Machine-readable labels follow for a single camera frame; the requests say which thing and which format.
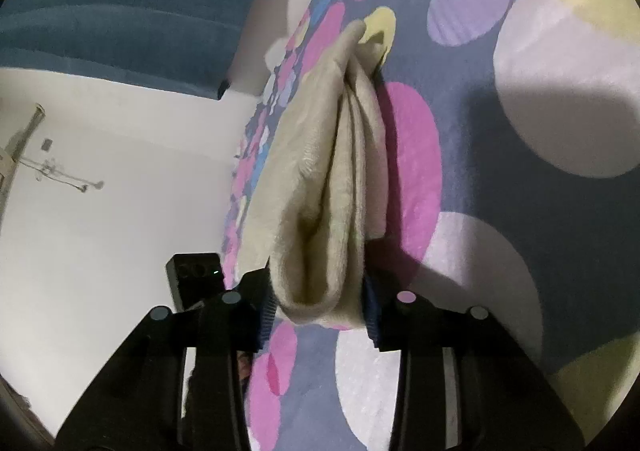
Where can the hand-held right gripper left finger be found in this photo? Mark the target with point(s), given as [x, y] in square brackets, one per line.
[265, 318]

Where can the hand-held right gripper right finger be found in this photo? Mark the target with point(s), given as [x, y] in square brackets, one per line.
[371, 316]

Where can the beige knit sweater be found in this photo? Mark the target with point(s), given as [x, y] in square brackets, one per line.
[310, 191]

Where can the small grey floor item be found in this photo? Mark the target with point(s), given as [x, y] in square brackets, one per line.
[47, 144]

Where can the colourful spotted rug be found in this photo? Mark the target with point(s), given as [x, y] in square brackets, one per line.
[480, 141]

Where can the blue sofa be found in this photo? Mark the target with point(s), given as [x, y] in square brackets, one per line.
[125, 16]

